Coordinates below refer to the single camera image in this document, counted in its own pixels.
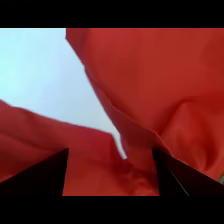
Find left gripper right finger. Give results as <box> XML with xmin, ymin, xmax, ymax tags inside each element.
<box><xmin>152</xmin><ymin>147</ymin><xmax>224</xmax><ymax>197</ymax></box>

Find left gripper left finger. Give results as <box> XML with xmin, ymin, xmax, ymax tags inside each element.
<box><xmin>0</xmin><ymin>147</ymin><xmax>70</xmax><ymax>197</ymax></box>

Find red garment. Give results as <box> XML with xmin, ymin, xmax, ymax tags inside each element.
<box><xmin>0</xmin><ymin>27</ymin><xmax>224</xmax><ymax>197</ymax></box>

